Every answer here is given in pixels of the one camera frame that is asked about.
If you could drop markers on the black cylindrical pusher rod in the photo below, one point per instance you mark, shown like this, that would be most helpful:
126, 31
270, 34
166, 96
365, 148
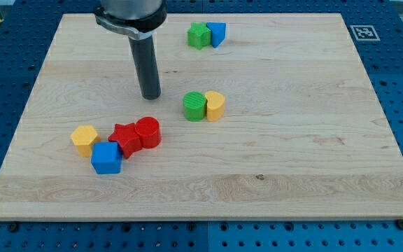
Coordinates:
143, 53

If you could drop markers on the green cylinder block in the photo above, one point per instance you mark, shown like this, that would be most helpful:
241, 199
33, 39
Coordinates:
194, 106

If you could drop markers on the red star block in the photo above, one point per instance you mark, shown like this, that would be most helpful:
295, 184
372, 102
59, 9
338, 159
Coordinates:
127, 138

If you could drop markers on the blue triangle block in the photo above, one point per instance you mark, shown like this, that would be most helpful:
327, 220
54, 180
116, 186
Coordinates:
218, 32

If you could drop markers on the blue cube block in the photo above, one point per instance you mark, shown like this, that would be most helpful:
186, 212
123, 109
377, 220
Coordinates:
106, 158

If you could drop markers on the white fiducial marker tag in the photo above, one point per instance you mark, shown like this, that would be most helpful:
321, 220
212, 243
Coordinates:
364, 32

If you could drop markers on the light wooden board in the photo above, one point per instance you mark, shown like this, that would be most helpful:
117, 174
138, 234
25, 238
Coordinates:
303, 136

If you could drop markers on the red cylinder block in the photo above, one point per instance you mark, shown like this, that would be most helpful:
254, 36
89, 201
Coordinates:
148, 129

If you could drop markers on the yellow hexagon block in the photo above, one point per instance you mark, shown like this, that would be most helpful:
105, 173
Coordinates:
84, 137

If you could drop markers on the yellow heart block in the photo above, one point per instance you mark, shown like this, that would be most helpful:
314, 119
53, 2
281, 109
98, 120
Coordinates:
215, 105

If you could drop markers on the green star block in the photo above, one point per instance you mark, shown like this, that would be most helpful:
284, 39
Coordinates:
199, 35

